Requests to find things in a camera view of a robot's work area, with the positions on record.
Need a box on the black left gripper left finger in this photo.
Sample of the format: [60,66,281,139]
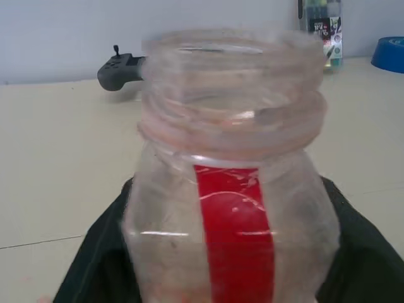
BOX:
[52,176,143,303]

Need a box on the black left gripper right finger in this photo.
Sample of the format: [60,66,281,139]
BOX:
[315,175,404,303]

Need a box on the clear marker pen case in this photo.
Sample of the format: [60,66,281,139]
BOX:
[296,0,345,75]

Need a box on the clear plastic bottle red stripe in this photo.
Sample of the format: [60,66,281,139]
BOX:
[121,27,342,303]

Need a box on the blue tape roll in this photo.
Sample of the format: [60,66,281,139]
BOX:
[370,36,404,75]

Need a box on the grey handheld game controller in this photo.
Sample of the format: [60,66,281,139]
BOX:
[97,45,150,92]

